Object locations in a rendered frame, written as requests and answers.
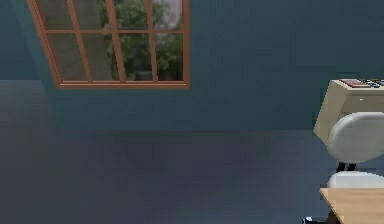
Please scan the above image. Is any brown framed window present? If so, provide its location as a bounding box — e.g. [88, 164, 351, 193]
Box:
[25, 0, 192, 90]

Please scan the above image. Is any beige desk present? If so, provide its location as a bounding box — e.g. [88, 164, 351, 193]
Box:
[312, 79, 384, 145]

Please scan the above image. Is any red book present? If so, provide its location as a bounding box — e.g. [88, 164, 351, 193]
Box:
[338, 78, 372, 89]

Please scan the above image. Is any white office chair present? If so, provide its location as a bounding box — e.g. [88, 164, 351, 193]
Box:
[325, 111, 384, 190]

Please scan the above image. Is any light wooden table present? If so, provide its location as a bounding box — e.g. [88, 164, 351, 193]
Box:
[319, 187, 384, 224]

